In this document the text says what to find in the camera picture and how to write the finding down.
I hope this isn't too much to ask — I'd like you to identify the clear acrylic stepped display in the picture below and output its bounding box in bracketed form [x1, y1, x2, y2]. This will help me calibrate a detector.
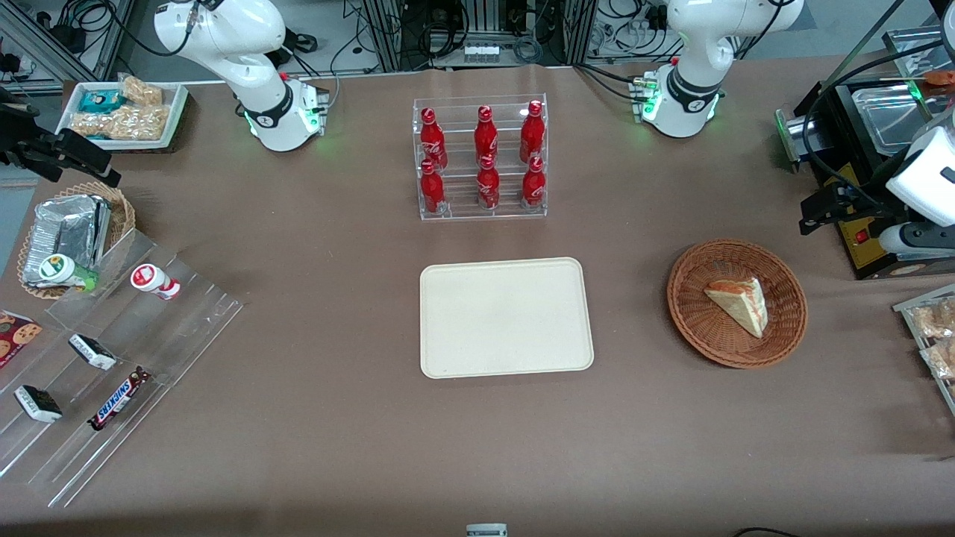
[0, 227, 245, 509]

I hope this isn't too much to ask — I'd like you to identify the green-capped white yogurt bottle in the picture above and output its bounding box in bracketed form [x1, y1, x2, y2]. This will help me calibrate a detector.
[39, 254, 99, 292]

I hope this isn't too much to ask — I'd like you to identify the narrow silver foil pack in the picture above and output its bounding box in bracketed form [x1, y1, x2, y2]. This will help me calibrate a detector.
[90, 197, 114, 271]

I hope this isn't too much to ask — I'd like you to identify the slanted metal rail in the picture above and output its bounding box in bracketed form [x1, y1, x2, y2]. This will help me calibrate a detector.
[819, 0, 907, 94]

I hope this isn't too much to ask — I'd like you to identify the steel pastry tray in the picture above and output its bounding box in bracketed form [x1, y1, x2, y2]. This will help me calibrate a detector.
[893, 283, 955, 417]

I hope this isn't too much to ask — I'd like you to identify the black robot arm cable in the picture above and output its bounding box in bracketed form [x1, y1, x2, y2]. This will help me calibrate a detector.
[804, 37, 955, 217]

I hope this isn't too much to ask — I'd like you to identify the clear-wrapped pastry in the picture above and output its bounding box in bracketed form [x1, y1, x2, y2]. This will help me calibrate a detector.
[921, 339, 955, 380]
[912, 298, 955, 340]

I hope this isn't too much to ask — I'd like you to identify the small tan wicker basket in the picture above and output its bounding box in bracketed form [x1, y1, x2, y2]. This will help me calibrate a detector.
[16, 181, 137, 301]

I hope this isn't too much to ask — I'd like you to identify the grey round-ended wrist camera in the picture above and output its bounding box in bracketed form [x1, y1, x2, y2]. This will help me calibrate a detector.
[880, 222, 955, 260]

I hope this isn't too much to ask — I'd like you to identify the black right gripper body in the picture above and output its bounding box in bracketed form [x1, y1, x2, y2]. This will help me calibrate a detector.
[0, 131, 64, 182]

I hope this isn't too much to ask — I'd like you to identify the cream plastic serving tray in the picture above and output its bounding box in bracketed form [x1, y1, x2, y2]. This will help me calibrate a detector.
[419, 257, 595, 380]

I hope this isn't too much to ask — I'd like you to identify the teal snack pack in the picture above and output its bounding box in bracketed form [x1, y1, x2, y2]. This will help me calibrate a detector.
[78, 89, 126, 114]

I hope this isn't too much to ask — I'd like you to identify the clear acrylic bottle rack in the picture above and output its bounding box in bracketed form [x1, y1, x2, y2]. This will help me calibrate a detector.
[412, 93, 549, 222]

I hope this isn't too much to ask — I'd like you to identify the large silver foil pack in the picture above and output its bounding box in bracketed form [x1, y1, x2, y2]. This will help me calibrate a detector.
[22, 194, 99, 288]

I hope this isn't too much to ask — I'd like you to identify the stainless steel warmer pan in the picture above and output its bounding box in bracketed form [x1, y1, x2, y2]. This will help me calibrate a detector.
[851, 84, 942, 157]

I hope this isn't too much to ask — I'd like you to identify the triangle sandwich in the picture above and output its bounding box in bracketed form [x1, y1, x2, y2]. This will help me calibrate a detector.
[704, 277, 769, 340]

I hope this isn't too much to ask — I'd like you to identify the red cookie package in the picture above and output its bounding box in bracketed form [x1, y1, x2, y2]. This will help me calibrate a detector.
[0, 311, 43, 368]

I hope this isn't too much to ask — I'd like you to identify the black and white snack bar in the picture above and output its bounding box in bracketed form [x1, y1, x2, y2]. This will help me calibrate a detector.
[14, 385, 63, 424]
[68, 333, 118, 371]

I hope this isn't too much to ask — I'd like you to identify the white rectangular snack tray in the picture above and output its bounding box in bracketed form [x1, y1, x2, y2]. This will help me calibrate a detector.
[56, 78, 189, 151]

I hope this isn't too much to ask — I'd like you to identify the large clear-bagged nut snack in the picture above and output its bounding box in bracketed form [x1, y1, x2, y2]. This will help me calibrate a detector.
[71, 104, 171, 141]

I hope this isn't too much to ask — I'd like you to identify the round brown wicker basket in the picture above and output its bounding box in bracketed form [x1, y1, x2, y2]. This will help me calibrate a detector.
[666, 238, 809, 370]

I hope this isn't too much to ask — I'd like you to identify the aluminium corner frame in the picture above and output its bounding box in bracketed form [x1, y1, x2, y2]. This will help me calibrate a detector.
[0, 0, 139, 94]

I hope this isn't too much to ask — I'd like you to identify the small clear-bagged nut snack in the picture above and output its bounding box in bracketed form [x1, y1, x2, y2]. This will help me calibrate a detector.
[119, 75, 163, 107]

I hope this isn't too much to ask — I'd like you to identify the red-capped white yogurt bottle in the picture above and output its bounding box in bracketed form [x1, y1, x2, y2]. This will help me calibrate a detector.
[131, 263, 181, 301]

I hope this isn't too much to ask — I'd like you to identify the black food warmer appliance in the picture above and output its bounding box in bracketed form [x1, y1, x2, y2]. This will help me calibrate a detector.
[774, 78, 955, 281]

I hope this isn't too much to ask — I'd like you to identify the red cola bottle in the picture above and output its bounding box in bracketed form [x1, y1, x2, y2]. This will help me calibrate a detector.
[476, 154, 501, 210]
[475, 105, 499, 166]
[419, 107, 449, 171]
[520, 100, 546, 165]
[522, 156, 546, 209]
[419, 160, 446, 215]

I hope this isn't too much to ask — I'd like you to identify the aluminium frame rack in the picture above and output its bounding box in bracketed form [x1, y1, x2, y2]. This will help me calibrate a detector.
[362, 0, 598, 72]

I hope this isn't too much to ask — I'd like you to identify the brown Snickers bar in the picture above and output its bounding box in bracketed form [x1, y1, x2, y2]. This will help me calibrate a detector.
[88, 366, 152, 432]

